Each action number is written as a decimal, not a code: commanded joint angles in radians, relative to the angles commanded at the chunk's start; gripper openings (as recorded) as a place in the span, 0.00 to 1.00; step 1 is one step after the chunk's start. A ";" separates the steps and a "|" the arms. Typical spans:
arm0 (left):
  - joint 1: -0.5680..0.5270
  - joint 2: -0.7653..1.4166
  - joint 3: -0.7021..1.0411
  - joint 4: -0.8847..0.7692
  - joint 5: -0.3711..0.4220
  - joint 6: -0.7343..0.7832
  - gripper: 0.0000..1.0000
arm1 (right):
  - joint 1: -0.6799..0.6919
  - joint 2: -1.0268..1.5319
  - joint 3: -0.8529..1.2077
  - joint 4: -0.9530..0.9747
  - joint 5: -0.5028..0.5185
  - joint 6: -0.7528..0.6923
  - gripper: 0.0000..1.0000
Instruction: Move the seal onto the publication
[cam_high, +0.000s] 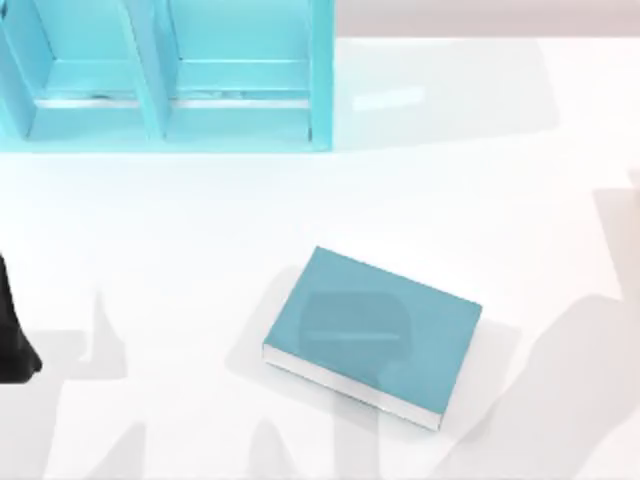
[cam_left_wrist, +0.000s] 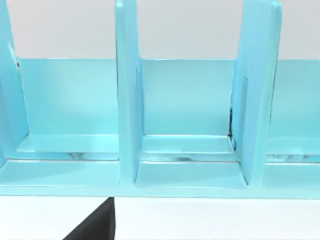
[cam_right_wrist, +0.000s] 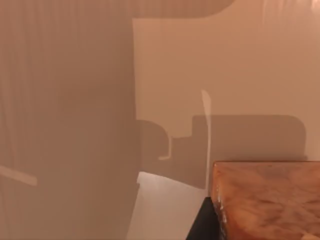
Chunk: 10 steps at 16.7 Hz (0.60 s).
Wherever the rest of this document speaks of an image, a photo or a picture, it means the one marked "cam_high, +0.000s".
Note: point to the light blue rack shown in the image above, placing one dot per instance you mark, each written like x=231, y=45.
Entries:
x=150, y=75

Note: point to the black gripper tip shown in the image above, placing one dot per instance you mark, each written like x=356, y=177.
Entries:
x=12, y=345

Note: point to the teal book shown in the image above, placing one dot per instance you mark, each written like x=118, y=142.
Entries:
x=370, y=330

